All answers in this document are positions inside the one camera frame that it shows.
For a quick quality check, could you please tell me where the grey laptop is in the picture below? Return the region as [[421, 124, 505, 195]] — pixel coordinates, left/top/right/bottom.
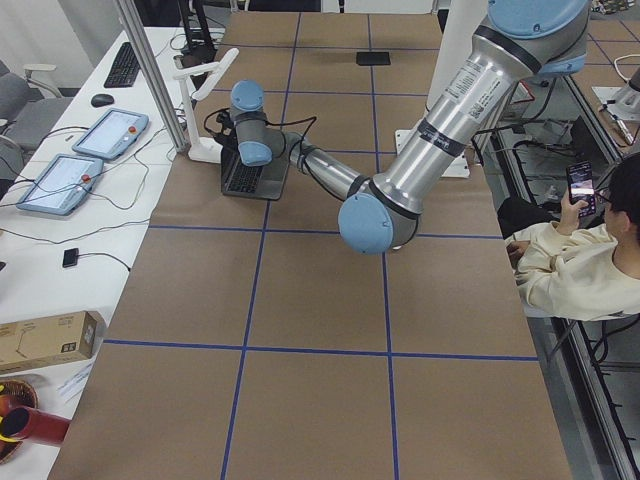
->
[[221, 148, 289, 201]]

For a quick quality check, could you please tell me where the cardboard lamp box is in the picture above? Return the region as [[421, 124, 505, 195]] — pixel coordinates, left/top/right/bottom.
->
[[1, 311, 104, 374]]

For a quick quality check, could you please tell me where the black keyboard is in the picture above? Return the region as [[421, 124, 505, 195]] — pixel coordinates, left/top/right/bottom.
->
[[103, 42, 140, 88]]

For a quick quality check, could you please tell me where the black desk mouse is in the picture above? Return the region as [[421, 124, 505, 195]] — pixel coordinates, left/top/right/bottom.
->
[[90, 93, 115, 108]]

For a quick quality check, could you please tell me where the grey office chair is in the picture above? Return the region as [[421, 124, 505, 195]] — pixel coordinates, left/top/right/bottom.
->
[[1, 62, 72, 179]]

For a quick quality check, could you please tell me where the small black puck device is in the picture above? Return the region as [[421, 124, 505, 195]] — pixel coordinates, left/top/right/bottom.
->
[[62, 248, 80, 268]]

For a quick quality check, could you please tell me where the person in cream sweater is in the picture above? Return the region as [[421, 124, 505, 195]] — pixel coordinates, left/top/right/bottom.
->
[[498, 153, 639, 321]]

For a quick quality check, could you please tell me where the aluminium frame post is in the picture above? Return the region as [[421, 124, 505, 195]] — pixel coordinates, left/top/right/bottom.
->
[[114, 0, 189, 153]]

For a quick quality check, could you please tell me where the upper blue teach pendant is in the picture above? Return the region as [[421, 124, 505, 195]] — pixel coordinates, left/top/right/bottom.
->
[[72, 108, 149, 161]]

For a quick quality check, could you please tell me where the lower blue teach pendant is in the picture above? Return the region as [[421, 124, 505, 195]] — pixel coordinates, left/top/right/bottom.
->
[[16, 154, 104, 216]]

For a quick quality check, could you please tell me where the black smartphone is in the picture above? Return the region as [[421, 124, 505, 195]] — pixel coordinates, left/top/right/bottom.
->
[[566, 161, 596, 217]]

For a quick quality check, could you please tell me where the white desk lamp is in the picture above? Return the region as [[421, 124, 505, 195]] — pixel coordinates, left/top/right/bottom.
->
[[172, 47, 240, 163]]

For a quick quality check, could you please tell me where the blue teach pendant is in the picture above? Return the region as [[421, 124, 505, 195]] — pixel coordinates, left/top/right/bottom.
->
[[16, 154, 104, 216], [72, 108, 149, 161]]

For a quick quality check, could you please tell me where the wicker basket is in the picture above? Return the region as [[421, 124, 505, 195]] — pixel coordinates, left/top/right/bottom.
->
[[0, 378, 39, 464]]

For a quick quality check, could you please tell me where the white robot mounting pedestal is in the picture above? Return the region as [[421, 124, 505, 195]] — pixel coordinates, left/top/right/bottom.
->
[[394, 0, 494, 179]]

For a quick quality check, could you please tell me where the black mouse pad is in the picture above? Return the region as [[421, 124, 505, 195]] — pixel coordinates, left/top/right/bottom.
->
[[356, 51, 391, 66]]

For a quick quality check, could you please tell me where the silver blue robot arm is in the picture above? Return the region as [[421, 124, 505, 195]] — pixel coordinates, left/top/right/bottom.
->
[[229, 1, 590, 254]]

